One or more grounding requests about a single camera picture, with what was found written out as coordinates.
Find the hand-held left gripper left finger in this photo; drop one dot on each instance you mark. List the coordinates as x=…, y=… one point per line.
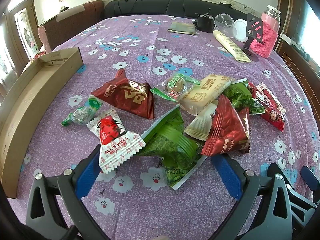
x=87, y=173

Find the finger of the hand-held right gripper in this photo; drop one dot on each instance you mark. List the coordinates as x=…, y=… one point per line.
x=308, y=177
x=273, y=168

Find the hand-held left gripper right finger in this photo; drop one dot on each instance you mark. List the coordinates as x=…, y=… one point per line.
x=225, y=173

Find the white and red candy packet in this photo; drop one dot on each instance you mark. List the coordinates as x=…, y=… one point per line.
x=112, y=140

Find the red pyramid snack packet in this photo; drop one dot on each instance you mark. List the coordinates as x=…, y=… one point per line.
x=225, y=130
x=125, y=97

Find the slim red snack packet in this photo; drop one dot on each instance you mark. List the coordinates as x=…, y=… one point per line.
x=272, y=122

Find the white beige snack packet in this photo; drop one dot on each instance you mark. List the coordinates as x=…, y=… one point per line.
x=200, y=125

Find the large green snack packet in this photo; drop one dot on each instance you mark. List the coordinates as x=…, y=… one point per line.
x=172, y=152

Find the clear green candy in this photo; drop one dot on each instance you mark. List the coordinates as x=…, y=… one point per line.
x=80, y=113

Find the small white red-figure packet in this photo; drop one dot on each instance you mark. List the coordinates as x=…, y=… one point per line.
x=265, y=91

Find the beige cracker packet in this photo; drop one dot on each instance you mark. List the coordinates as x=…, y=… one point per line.
x=207, y=92

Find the cardboard box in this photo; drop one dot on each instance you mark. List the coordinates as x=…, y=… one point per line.
x=25, y=100

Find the clear green-edged pastry packet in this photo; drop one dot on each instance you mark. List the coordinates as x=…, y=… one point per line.
x=175, y=87

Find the brown wooden furniture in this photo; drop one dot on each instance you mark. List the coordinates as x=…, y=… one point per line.
x=300, y=65

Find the cream tube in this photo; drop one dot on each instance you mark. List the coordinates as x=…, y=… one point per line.
x=232, y=47

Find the purple floral tablecloth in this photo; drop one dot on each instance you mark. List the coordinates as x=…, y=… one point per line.
x=150, y=62

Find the pink bottle with knit sleeve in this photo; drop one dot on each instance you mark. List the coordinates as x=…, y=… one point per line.
x=267, y=37

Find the black phone stand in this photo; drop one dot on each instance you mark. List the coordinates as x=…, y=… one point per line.
x=253, y=27

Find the white round lid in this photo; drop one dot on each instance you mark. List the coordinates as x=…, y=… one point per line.
x=240, y=27

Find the black round device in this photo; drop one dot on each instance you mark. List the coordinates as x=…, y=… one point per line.
x=203, y=23

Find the brown armchair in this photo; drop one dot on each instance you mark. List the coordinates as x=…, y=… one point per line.
x=70, y=22

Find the glass panel door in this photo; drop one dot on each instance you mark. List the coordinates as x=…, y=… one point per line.
x=22, y=30

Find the dark sofa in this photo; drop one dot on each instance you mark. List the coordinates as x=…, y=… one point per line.
x=162, y=7

